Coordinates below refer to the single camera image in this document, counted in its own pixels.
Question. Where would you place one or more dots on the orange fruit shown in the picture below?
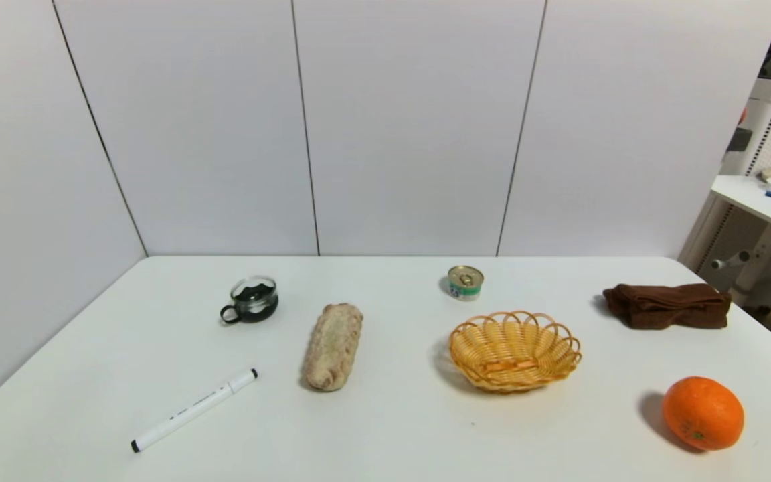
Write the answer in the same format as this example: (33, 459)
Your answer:
(703, 412)

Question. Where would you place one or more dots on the white side table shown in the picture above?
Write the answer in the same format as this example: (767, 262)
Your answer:
(753, 201)

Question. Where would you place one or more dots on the small tin can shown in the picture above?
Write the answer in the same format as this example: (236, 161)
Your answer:
(465, 282)

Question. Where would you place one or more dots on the white marker with black cap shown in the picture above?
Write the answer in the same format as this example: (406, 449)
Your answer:
(193, 410)

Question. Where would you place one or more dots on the glass cup with dark liquid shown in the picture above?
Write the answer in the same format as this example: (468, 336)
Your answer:
(254, 301)

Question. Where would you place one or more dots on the yellow wicker basket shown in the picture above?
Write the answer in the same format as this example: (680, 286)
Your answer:
(514, 351)

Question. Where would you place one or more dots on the brown cloth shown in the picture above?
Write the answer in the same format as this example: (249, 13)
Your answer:
(668, 306)

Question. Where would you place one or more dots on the long bread loaf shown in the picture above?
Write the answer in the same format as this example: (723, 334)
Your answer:
(333, 346)

